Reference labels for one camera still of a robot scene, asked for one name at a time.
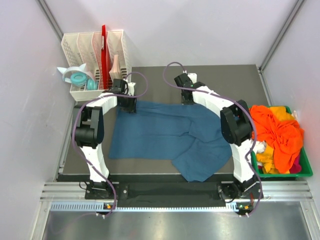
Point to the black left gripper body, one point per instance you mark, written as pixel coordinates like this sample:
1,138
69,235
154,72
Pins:
128,104

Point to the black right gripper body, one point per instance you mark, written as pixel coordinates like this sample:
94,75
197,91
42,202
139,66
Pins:
184,102

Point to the blue t shirt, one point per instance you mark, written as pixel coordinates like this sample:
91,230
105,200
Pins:
188,135

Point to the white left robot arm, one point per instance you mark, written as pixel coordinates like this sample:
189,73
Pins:
88,121

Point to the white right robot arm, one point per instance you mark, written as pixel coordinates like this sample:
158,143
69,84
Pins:
235,121

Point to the beige book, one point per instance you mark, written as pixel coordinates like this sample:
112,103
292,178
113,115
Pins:
115,71

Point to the red folder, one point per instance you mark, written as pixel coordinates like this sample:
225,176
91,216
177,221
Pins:
105,59

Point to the teal cat ear headphones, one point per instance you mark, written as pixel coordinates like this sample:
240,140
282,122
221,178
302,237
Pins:
79,76

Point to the white file organizer rack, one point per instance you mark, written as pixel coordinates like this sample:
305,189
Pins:
86,48

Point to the white t shirt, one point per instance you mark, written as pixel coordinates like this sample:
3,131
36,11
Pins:
260,147

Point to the orange t shirt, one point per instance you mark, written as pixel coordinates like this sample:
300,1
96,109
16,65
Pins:
285,137

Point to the magenta t shirt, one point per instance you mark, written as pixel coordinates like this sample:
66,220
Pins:
296,167

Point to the green plastic basket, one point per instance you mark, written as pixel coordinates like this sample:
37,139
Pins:
306,170

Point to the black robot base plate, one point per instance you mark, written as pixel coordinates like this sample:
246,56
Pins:
170,190

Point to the aluminium frame post right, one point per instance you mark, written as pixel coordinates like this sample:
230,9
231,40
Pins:
293,13

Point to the aluminium frame post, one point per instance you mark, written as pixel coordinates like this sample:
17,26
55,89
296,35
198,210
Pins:
44,7
293,13

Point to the aluminium frame post left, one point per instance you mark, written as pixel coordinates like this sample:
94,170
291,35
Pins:
44,7

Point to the grey slotted cable duct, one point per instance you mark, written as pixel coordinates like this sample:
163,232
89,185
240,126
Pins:
103,207

